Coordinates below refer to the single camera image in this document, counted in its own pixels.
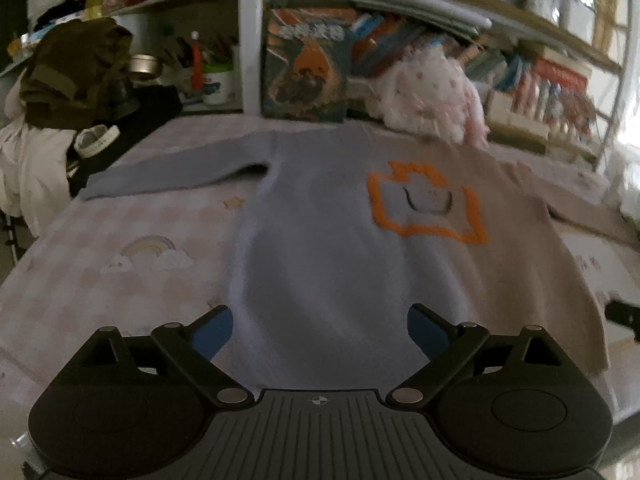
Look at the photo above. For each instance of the pink checked bed sheet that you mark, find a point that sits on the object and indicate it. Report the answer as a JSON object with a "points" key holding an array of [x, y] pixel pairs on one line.
{"points": [[125, 255]]}

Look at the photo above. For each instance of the row of books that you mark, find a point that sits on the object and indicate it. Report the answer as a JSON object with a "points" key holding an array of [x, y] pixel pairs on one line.
{"points": [[480, 67]]}

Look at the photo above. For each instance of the large illustrated book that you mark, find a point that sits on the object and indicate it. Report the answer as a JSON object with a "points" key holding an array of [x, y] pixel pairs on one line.
{"points": [[306, 62]]}

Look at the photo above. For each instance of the pink fluffy plush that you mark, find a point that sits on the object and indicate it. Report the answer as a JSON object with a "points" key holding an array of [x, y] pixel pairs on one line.
{"points": [[430, 95]]}

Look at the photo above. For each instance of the white pen holder cup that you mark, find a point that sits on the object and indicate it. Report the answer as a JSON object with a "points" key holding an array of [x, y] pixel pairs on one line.
{"points": [[220, 85]]}

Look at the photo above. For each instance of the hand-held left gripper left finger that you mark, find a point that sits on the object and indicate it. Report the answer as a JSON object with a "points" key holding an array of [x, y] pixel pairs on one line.
{"points": [[216, 327]]}

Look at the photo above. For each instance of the white shelf unit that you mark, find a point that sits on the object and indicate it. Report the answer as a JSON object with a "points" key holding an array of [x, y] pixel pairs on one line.
{"points": [[320, 20]]}

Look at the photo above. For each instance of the white cloth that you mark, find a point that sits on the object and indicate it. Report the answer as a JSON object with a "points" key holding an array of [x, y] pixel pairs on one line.
{"points": [[32, 165]]}

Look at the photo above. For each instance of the white sneaker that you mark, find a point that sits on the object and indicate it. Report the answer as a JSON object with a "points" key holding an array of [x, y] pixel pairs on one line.
{"points": [[96, 138]]}

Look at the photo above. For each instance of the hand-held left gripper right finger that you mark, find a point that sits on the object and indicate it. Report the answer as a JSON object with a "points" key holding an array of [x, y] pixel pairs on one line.
{"points": [[424, 327]]}

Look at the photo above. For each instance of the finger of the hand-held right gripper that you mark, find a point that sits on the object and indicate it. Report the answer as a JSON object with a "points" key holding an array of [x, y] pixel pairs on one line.
{"points": [[622, 316]]}

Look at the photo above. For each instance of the metal bowl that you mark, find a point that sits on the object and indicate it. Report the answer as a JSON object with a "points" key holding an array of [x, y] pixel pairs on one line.
{"points": [[144, 66]]}

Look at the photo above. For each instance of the grey and beige sweater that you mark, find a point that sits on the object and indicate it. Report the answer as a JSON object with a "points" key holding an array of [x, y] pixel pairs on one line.
{"points": [[320, 240]]}

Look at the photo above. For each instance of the black cloth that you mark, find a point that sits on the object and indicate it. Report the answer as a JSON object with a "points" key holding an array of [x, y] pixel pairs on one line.
{"points": [[135, 115]]}

